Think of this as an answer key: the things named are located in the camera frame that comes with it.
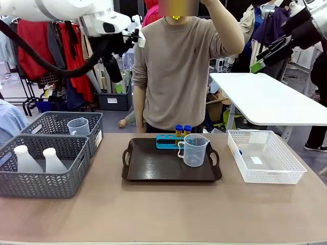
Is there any pale grey hanging garment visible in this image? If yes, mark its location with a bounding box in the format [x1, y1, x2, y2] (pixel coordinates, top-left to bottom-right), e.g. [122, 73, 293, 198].
[0, 15, 19, 67]

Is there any person's bare right forearm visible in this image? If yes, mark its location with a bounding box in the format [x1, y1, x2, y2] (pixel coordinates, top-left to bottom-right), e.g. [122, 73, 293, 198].
[132, 85, 148, 134]

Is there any child mannequin in green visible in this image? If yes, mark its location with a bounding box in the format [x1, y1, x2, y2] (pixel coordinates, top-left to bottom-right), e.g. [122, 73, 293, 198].
[118, 111, 136, 128]

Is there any large grey plastic basket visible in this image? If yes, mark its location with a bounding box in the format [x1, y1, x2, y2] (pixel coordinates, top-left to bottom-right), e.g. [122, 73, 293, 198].
[0, 134, 91, 199]

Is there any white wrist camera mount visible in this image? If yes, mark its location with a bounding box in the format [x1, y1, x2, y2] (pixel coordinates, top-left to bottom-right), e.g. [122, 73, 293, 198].
[122, 27, 147, 49]
[288, 0, 308, 16]

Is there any brown cardboard box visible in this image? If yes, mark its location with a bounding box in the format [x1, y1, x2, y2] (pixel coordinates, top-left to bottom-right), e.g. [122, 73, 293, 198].
[205, 93, 231, 124]

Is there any blue test tube rack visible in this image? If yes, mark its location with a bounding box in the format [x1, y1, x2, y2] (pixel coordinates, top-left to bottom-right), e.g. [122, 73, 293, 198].
[156, 134, 189, 150]

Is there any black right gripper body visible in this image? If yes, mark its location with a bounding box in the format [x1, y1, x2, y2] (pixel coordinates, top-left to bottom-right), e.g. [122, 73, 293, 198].
[283, 9, 323, 51]

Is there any clear plastic measuring cup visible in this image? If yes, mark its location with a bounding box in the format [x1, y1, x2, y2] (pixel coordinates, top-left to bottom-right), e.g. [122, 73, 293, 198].
[66, 117, 91, 136]
[177, 133, 211, 168]

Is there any grey plastic basket with label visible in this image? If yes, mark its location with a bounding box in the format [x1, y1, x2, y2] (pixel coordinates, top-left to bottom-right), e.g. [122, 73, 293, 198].
[20, 111, 104, 159]

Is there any white plastic bottle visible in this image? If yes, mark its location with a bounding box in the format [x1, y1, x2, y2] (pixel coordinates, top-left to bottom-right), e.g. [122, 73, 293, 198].
[42, 147, 68, 174]
[13, 144, 44, 174]

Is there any white table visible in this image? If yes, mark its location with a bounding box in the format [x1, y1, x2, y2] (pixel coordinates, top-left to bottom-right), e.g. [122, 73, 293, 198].
[208, 72, 327, 145]

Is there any person in beige sweater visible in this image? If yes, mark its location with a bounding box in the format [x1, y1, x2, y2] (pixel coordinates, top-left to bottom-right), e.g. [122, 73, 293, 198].
[131, 0, 245, 134]

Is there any dark storage bin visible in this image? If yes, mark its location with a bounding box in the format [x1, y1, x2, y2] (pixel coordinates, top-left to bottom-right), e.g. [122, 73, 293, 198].
[96, 79, 133, 111]

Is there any dark brown serving tray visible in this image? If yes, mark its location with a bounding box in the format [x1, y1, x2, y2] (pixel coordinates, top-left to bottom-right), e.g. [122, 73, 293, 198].
[122, 137, 223, 182]

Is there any red jacket on hanger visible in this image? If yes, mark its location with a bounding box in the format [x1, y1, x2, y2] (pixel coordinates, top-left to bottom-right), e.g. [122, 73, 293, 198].
[16, 19, 59, 80]

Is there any red pleated dress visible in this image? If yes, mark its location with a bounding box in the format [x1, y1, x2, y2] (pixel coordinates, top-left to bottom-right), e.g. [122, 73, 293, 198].
[59, 21, 94, 102]

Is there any grey paper roll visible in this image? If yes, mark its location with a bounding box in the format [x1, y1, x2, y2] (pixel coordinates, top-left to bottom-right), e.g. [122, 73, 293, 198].
[85, 68, 103, 94]

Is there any mannequin in beige coat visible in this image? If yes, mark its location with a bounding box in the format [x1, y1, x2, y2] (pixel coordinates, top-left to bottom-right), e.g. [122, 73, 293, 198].
[238, 4, 264, 74]

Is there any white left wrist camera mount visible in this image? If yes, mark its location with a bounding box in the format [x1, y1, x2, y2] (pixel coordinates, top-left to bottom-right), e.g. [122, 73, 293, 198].
[122, 27, 147, 49]

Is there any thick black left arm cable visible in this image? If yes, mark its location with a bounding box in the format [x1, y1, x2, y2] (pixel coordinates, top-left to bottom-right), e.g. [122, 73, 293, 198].
[0, 19, 114, 79]

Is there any black metal clothes rack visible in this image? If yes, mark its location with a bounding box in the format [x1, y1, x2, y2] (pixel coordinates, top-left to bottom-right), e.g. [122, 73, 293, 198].
[0, 15, 94, 117]

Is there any pink red garment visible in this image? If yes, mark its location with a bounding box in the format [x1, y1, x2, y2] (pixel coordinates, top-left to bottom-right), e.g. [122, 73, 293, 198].
[142, 0, 164, 28]

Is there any dark grey hanging garment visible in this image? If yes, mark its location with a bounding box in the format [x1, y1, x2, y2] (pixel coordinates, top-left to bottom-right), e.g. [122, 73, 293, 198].
[47, 21, 67, 71]

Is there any white plastic basket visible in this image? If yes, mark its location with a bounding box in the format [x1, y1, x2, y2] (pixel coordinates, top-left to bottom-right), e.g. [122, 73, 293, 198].
[227, 129, 308, 185]

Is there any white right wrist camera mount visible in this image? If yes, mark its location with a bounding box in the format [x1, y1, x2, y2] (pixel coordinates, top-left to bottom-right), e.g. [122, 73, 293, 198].
[288, 0, 308, 16]

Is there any person in black clothes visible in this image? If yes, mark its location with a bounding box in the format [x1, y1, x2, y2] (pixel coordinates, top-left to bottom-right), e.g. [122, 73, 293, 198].
[303, 40, 327, 153]

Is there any light blue shirt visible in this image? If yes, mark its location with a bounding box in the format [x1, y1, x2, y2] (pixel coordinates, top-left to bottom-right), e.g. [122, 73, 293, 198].
[0, 97, 30, 149]

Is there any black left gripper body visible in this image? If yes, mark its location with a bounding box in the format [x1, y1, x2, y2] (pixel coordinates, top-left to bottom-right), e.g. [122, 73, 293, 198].
[101, 52, 124, 84]

